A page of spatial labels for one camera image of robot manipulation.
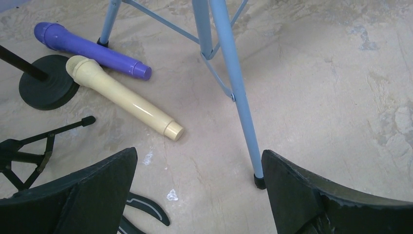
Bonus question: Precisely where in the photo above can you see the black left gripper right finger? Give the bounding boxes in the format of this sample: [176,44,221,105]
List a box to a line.
[262,150,413,234]

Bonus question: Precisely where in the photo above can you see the black tripod microphone stand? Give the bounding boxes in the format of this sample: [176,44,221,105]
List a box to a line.
[0,116,97,192]

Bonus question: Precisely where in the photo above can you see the purple toy microphone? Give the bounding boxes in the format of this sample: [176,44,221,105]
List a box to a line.
[34,22,152,80]

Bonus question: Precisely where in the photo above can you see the light blue music stand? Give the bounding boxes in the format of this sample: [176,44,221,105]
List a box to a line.
[96,0,267,190]

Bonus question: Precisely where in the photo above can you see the black round-base microphone stand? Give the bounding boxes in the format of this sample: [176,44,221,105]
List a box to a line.
[0,46,79,111]

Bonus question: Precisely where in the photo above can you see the black pliers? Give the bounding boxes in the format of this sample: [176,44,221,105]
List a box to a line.
[118,192,170,234]

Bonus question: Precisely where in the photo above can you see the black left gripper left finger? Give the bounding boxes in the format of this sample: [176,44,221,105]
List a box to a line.
[0,147,138,234]

